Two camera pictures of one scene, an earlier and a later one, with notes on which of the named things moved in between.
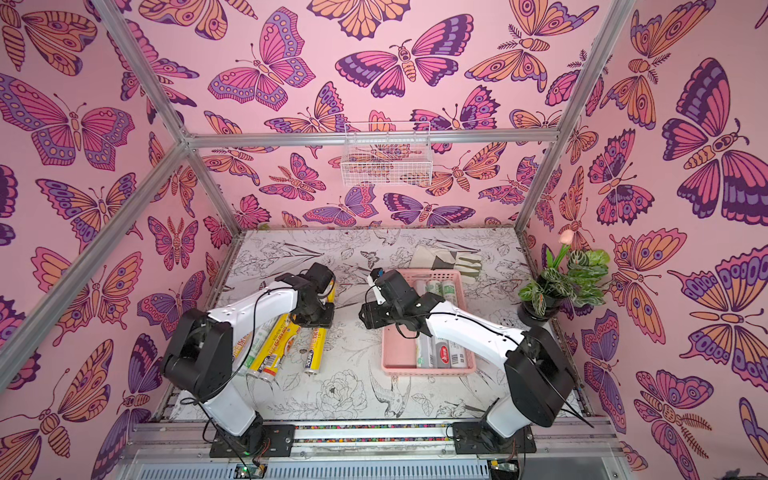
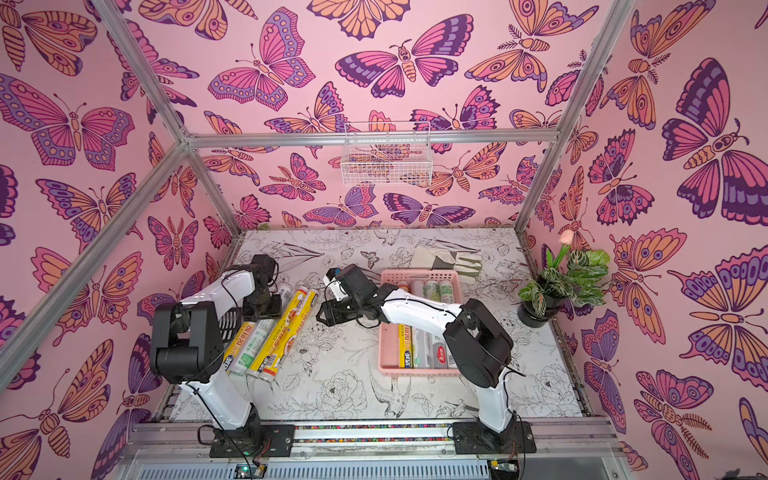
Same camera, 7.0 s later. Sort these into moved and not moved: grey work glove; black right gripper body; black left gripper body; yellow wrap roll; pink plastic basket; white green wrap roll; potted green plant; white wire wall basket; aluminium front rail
Moved: black left gripper body; black right gripper body; yellow wrap roll
Not moved: grey work glove; pink plastic basket; potted green plant; white green wrap roll; white wire wall basket; aluminium front rail
